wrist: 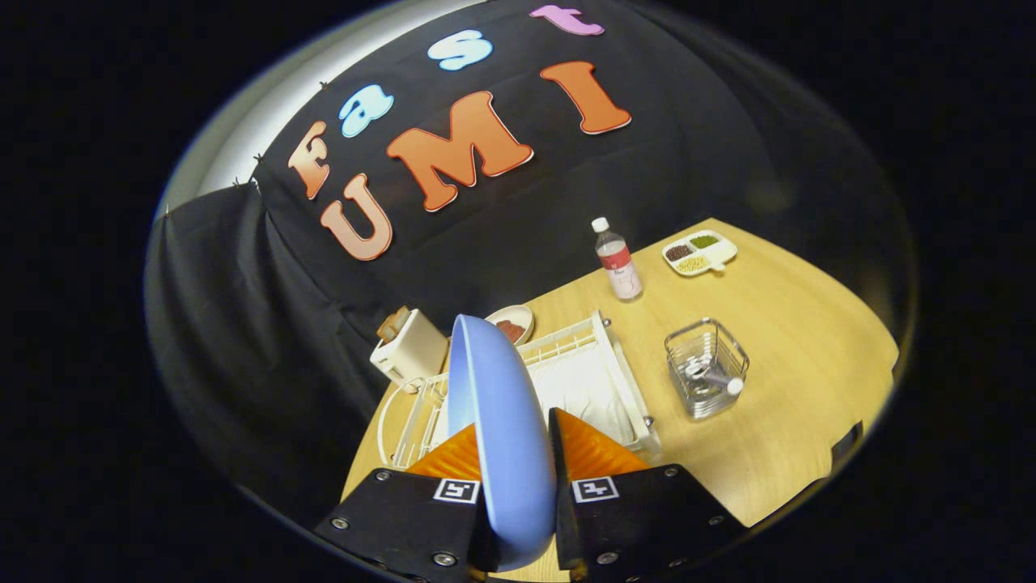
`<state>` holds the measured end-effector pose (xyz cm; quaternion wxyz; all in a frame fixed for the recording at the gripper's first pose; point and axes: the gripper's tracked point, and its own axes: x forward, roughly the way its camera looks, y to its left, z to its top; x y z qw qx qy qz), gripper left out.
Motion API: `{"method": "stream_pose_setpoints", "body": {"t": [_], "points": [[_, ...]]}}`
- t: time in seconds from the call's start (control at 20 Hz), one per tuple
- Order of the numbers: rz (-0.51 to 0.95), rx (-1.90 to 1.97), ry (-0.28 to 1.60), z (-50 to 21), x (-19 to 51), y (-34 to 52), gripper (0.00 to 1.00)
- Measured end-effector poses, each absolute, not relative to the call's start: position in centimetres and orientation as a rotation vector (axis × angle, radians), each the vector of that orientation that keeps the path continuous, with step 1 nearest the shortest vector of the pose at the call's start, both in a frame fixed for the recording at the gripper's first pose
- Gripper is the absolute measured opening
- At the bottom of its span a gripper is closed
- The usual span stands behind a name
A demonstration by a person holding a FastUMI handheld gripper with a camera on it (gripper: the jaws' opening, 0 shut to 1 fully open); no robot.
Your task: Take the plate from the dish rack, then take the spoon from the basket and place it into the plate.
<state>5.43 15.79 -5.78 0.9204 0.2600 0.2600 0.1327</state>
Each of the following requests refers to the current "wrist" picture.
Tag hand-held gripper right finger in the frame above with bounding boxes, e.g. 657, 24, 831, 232
549, 407, 745, 583

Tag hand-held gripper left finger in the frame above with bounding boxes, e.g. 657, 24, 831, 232
314, 423, 503, 583

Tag metal wire basket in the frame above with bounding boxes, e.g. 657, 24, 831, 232
664, 317, 750, 420

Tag blue plate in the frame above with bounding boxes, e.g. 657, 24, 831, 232
448, 314, 558, 572

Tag white wire dish rack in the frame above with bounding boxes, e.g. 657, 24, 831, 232
377, 310, 662, 470

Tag white-handled spoon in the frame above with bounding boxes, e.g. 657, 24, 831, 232
684, 356, 744, 398

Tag beige plate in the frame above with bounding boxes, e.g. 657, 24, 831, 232
484, 304, 535, 347

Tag white divided dish with beans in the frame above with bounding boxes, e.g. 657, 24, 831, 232
661, 230, 738, 278

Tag white toaster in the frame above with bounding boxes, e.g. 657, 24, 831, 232
370, 308, 449, 388

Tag toasted bread slices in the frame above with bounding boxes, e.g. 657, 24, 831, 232
376, 305, 411, 341

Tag clear bottle red label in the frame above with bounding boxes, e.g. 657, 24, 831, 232
591, 216, 644, 302

